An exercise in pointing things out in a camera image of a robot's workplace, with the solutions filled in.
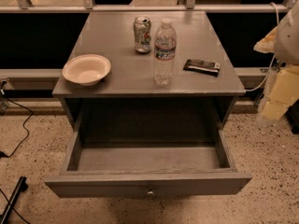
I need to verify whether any black floor cable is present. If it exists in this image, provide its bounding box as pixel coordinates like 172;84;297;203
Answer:
0;89;35;159

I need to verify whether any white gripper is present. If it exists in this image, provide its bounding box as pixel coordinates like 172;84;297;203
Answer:
253;27;299;127

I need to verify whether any crushed aluminium drink can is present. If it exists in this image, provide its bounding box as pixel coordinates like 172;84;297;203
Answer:
134;16;151;53

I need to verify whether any grey wooden cabinet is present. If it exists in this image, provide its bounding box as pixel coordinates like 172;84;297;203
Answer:
53;10;245;121

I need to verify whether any metal window railing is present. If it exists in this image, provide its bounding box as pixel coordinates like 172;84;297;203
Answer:
0;0;298;13

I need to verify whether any black stand leg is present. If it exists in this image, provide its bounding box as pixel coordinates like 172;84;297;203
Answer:
0;176;28;224

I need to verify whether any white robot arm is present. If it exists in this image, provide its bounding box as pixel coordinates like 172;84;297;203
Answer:
253;1;299;127

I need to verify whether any white cable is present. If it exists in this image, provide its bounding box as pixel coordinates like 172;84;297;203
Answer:
245;2;280;93

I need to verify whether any open grey top drawer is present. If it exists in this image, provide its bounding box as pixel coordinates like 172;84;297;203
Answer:
43;107;253;200

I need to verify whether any dark snack bar packet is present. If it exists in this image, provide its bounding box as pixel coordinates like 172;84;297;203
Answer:
183;60;221;77

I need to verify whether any white paper bowl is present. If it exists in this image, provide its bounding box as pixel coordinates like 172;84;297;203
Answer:
62;54;111;86

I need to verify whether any clear plastic water bottle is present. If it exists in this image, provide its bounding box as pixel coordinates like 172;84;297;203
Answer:
154;19;177;86

